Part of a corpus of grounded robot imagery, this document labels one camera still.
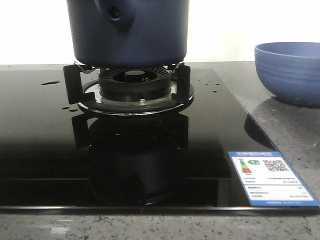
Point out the light blue ceramic bowl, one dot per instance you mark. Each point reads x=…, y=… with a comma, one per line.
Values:
x=290, y=71

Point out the black pot support grate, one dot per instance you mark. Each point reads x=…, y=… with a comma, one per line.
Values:
x=89, y=99

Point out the dark blue cooking pot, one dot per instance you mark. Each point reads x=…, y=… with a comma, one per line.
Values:
x=129, y=34

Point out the black gas burner head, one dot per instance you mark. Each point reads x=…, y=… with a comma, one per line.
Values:
x=133, y=85

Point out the black glass gas cooktop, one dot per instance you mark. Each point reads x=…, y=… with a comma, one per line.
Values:
x=54, y=158

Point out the blue energy label sticker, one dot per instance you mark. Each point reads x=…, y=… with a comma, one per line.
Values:
x=269, y=181

